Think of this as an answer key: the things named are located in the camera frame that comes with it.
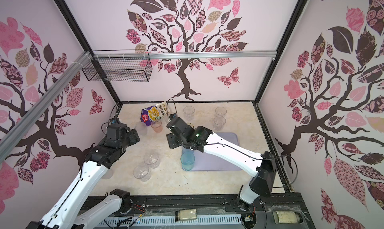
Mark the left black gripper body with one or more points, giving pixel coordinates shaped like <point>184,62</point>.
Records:
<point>132,138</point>

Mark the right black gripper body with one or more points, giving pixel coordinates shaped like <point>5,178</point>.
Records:
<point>174,142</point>

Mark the teal frosted glass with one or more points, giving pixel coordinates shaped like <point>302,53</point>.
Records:
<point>188,160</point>

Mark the clear ribbed glass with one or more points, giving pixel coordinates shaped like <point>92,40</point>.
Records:
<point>142,172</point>
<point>152,160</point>

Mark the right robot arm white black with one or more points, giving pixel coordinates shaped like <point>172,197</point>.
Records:
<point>261,167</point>

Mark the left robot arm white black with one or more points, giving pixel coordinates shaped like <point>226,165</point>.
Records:
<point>65,213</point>

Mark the clear glass back row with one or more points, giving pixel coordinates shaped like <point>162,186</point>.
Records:
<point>189,112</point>

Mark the pink small glass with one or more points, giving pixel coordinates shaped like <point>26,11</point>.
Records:
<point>157,126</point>

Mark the purple snack bag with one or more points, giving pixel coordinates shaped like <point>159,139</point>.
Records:
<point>154,113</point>

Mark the small beige box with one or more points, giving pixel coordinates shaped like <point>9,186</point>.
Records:
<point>186,215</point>

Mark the beige cylinder in wrap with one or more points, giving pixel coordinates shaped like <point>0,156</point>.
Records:
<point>287,217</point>

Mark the black wire basket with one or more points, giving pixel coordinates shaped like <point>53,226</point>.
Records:
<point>131,65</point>

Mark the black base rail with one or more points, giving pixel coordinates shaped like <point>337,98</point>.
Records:
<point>215,204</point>

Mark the white slotted cable duct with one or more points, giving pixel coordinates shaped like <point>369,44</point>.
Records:
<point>169,222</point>

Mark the aluminium rail back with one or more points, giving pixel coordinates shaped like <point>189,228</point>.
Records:
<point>187,55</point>

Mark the aluminium rail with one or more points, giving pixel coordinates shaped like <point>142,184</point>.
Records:
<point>12,138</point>
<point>187,55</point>

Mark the aluminium rail left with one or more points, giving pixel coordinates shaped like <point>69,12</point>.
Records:
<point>12,138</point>

